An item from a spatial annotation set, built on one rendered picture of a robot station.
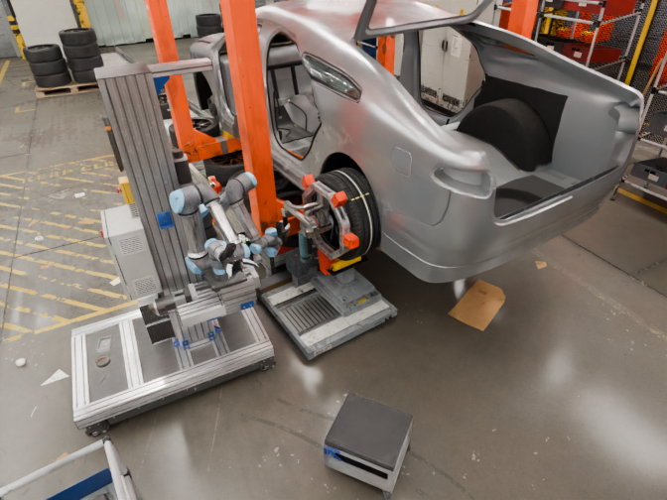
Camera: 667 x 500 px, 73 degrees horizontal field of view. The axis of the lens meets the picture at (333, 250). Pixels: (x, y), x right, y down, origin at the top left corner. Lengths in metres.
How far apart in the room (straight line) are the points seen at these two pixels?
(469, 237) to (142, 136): 1.84
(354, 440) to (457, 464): 0.69
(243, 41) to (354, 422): 2.35
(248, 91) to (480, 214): 1.67
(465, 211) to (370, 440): 1.33
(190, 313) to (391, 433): 1.34
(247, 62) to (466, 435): 2.70
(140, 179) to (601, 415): 3.14
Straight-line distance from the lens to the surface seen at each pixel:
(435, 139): 2.52
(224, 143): 5.37
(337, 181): 3.11
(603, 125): 3.94
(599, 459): 3.30
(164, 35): 4.96
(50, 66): 11.08
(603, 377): 3.74
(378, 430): 2.66
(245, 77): 3.15
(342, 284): 3.66
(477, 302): 3.98
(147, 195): 2.72
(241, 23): 3.09
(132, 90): 2.53
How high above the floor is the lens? 2.56
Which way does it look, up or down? 35 degrees down
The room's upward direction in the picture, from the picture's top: 2 degrees counter-clockwise
